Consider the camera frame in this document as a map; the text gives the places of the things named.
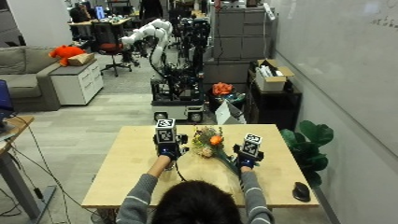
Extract white wall board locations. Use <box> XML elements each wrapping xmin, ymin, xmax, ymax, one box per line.
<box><xmin>272</xmin><ymin>0</ymin><xmax>398</xmax><ymax>158</ymax></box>

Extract orange artificial flowers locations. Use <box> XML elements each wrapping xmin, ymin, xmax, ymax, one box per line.
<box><xmin>212</xmin><ymin>81</ymin><xmax>236</xmax><ymax>97</ymax></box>

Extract black computer mouse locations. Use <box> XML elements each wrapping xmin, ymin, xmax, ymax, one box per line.
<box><xmin>291</xmin><ymin>181</ymin><xmax>313</xmax><ymax>203</ymax></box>

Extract white drawer cabinet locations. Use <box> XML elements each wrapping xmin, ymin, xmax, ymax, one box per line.
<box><xmin>48</xmin><ymin>59</ymin><xmax>104</xmax><ymax>106</ymax></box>

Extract black office chair red seat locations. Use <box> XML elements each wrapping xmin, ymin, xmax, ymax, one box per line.
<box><xmin>90</xmin><ymin>21</ymin><xmax>134</xmax><ymax>77</ymax></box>

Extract white paper bag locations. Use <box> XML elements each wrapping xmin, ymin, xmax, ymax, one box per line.
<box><xmin>214</xmin><ymin>99</ymin><xmax>248</xmax><ymax>126</ymax></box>

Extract grey sofa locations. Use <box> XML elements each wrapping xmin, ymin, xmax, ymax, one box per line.
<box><xmin>0</xmin><ymin>46</ymin><xmax>64</xmax><ymax>112</ymax></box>

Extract wooden work table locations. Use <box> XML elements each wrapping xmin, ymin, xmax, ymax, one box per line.
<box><xmin>81</xmin><ymin>123</ymin><xmax>321</xmax><ymax>209</ymax></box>

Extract white marker cube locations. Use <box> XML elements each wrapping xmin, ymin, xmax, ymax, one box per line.
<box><xmin>241</xmin><ymin>133</ymin><xmax>264</xmax><ymax>158</ymax></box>
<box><xmin>154</xmin><ymin>118</ymin><xmax>180</xmax><ymax>146</ymax></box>

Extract black wheeled robot cart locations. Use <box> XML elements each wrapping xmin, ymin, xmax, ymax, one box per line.
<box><xmin>149</xmin><ymin>18</ymin><xmax>213</xmax><ymax>123</ymax></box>

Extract wooden office desk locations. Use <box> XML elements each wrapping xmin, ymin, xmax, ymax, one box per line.
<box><xmin>67</xmin><ymin>17</ymin><xmax>133</xmax><ymax>38</ymax></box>

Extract black shelf unit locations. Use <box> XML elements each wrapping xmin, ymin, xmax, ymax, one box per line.
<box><xmin>246</xmin><ymin>68</ymin><xmax>303</xmax><ymax>132</ymax></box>

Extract orange plush toy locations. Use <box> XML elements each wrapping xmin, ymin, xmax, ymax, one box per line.
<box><xmin>48</xmin><ymin>45</ymin><xmax>87</xmax><ymax>67</ymax></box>

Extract brown paper bag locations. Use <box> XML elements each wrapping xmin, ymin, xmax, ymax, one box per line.
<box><xmin>67</xmin><ymin>52</ymin><xmax>97</xmax><ymax>67</ymax></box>

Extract grey metal cabinets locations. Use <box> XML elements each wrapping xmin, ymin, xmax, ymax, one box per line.
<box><xmin>202</xmin><ymin>6</ymin><xmax>276</xmax><ymax>85</ymax></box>

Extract black glove cable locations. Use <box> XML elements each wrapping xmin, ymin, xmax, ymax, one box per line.
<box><xmin>173</xmin><ymin>161</ymin><xmax>189</xmax><ymax>183</ymax></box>

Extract person's right hand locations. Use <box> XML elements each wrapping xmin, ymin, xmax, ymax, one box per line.
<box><xmin>232</xmin><ymin>143</ymin><xmax>265</xmax><ymax>170</ymax></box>

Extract open cardboard box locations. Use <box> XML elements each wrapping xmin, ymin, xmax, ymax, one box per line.
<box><xmin>254</xmin><ymin>59</ymin><xmax>295</xmax><ymax>92</ymax></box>

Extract computer monitor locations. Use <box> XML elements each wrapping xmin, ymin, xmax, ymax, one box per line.
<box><xmin>94</xmin><ymin>5</ymin><xmax>106</xmax><ymax>21</ymax></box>

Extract wooden side desk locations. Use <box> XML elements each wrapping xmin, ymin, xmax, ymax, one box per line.
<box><xmin>0</xmin><ymin>115</ymin><xmax>57</xmax><ymax>222</ymax></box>

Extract blue laptop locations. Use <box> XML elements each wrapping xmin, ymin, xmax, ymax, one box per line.
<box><xmin>0</xmin><ymin>79</ymin><xmax>16</xmax><ymax>120</ymax></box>

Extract mixed flower bouquet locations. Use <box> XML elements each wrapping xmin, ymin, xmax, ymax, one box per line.
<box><xmin>190</xmin><ymin>125</ymin><xmax>242</xmax><ymax>175</ymax></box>

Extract black floor cable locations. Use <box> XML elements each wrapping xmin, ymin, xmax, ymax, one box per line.
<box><xmin>0</xmin><ymin>115</ymin><xmax>104</xmax><ymax>224</ymax></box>

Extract green leafy potted plant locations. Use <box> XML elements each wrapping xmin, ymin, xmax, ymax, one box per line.
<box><xmin>280</xmin><ymin>119</ymin><xmax>335</xmax><ymax>189</ymax></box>

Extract person's left hand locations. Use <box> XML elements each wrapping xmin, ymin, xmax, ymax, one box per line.
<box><xmin>152</xmin><ymin>133</ymin><xmax>190</xmax><ymax>161</ymax></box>

